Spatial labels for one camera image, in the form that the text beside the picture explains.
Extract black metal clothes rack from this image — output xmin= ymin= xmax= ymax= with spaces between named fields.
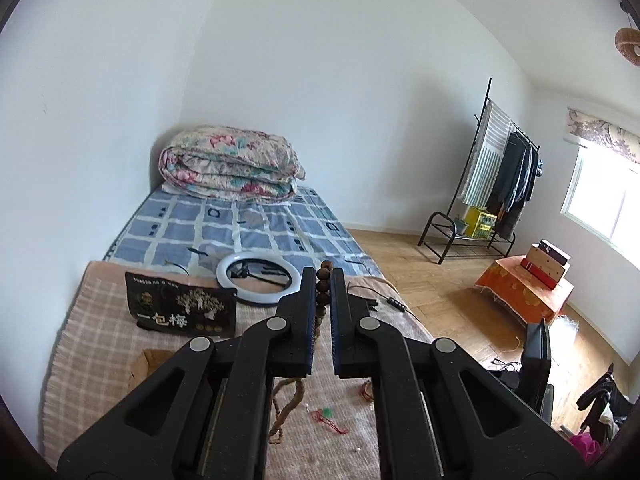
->
xmin=417 ymin=77 xmax=544 ymax=265

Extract black chair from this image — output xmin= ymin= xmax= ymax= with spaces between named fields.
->
xmin=517 ymin=317 xmax=556 ymax=424

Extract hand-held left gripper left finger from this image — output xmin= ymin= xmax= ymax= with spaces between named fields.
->
xmin=57 ymin=267 xmax=316 ymax=480

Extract pink cloth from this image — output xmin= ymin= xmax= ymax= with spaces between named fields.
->
xmin=570 ymin=432 xmax=604 ymax=466

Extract striped hanging cloth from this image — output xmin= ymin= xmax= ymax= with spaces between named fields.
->
xmin=461 ymin=101 xmax=514 ymax=209

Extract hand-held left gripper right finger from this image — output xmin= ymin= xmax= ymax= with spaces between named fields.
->
xmin=329 ymin=268 xmax=589 ymax=480

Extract black snack bag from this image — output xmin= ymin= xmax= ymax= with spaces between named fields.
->
xmin=124 ymin=271 xmax=238 ymax=339

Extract window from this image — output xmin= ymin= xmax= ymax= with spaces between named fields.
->
xmin=560 ymin=144 xmax=640 ymax=262

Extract brown wooden bead bracelet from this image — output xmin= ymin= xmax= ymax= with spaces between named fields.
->
xmin=267 ymin=259 xmax=334 ymax=446

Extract red box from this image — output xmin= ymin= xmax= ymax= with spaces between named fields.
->
xmin=520 ymin=256 xmax=559 ymax=290

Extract red string bracelet green bead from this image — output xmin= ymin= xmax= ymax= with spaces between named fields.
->
xmin=304 ymin=404 xmax=351 ymax=434

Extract blue checked bed sheet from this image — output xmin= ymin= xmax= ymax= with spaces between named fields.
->
xmin=102 ymin=185 xmax=386 ymax=282

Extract folded floral quilt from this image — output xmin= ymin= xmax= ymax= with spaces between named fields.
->
xmin=159 ymin=126 xmax=307 ymax=204

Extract brown cardboard piece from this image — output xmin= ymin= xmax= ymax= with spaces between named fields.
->
xmin=127 ymin=349 xmax=176 ymax=396

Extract dark patterned box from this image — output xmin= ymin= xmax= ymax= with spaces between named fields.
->
xmin=539 ymin=240 xmax=571 ymax=266

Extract dark hanging clothes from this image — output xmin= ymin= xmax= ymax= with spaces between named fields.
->
xmin=487 ymin=130 xmax=542 ymax=241

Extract wicker ceiling lamp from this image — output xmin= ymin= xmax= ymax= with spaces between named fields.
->
xmin=614 ymin=27 xmax=640 ymax=66

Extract black cable with inline remote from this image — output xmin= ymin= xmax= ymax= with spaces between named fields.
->
xmin=347 ymin=280 xmax=417 ymax=319

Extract yellow plastic crate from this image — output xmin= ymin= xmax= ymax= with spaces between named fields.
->
xmin=462 ymin=206 xmax=499 ymax=240

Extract orange cloth covered table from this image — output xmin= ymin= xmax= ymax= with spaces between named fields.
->
xmin=474 ymin=255 xmax=575 ymax=329

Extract white ring light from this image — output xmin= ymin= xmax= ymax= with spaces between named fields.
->
xmin=216 ymin=252 xmax=304 ymax=307

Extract floral curtain valance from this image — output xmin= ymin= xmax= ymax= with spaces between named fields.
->
xmin=565 ymin=106 xmax=640 ymax=165

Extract dark garment pile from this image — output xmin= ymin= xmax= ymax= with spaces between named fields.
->
xmin=577 ymin=364 xmax=635 ymax=442

